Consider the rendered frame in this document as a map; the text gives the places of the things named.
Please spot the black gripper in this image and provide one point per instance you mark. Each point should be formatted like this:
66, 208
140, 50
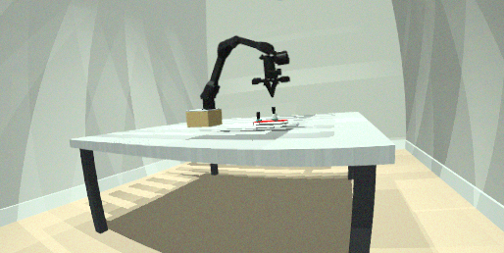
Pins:
270, 86

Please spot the red circuit board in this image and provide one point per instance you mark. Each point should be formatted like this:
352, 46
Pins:
275, 119

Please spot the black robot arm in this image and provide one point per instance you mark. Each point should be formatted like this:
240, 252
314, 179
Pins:
224, 49

